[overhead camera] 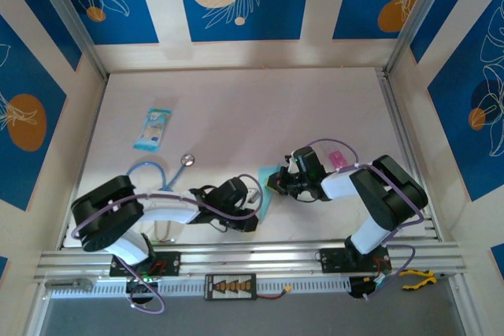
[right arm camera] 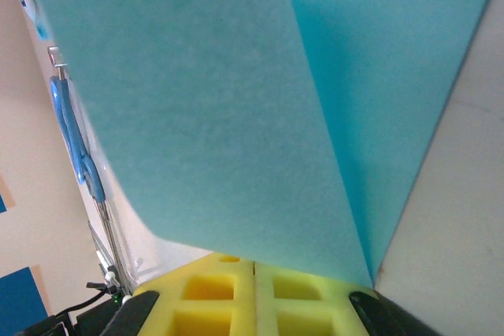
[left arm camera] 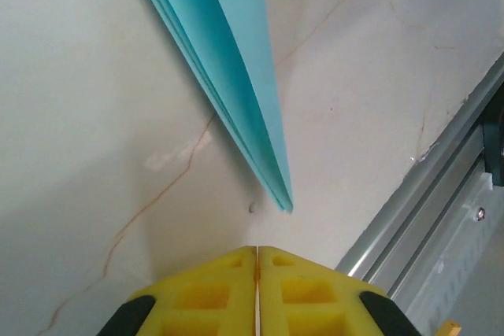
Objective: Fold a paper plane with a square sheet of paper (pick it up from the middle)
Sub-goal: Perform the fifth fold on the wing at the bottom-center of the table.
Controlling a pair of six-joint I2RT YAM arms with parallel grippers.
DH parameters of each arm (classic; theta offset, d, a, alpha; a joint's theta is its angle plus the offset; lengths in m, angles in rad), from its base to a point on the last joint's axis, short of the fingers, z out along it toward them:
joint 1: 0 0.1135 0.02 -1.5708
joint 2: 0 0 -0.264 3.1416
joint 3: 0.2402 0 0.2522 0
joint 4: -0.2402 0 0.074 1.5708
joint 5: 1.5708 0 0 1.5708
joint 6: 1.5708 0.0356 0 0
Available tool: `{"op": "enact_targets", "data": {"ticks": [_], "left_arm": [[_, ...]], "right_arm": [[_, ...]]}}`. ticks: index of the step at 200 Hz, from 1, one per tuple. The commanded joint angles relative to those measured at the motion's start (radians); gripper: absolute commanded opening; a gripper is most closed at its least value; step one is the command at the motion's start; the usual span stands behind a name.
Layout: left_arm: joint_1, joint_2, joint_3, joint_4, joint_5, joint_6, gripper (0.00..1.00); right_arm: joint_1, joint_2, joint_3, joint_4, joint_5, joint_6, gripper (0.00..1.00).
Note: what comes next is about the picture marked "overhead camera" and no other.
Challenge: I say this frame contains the light blue paper sheet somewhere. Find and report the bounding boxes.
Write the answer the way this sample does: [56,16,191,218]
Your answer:
[258,163,283,221]

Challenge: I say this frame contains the pink pill organizer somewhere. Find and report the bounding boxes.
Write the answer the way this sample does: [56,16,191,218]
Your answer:
[328,150,349,169]

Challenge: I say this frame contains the black power distribution board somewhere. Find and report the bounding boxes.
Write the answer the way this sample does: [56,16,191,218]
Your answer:
[204,272,258,301]

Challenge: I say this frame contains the blue wet wipes packet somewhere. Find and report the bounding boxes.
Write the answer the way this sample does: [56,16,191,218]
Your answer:
[132,106,173,153]

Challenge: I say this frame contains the yellow black pliers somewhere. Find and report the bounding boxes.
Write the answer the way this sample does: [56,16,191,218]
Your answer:
[398,268,450,292]

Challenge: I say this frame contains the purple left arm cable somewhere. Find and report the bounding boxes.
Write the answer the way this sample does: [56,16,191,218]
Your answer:
[72,172,263,316]

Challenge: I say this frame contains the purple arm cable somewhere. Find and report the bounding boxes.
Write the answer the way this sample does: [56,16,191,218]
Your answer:
[72,172,263,316]
[306,138,427,302]

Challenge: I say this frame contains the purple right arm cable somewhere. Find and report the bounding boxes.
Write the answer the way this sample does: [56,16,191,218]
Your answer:
[306,138,427,302]

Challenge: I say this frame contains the aluminium mounting rail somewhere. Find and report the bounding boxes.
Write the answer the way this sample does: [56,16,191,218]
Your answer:
[33,238,468,284]

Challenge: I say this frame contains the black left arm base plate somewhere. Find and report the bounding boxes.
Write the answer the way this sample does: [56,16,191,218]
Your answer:
[109,251,182,278]

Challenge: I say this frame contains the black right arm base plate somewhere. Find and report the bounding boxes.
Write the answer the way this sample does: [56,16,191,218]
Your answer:
[317,247,393,275]

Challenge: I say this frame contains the white slotted cable tray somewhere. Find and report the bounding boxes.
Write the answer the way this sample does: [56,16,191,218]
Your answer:
[46,275,352,300]

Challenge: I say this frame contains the red black wire yellow plug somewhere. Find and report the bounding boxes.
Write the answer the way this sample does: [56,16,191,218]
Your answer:
[255,286,295,301]

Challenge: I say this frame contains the aluminium side rail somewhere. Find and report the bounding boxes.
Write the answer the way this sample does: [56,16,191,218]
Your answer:
[376,68,441,242]

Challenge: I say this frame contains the aluminium frame post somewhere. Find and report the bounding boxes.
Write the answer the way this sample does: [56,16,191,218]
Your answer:
[384,0,462,77]
[30,0,109,79]

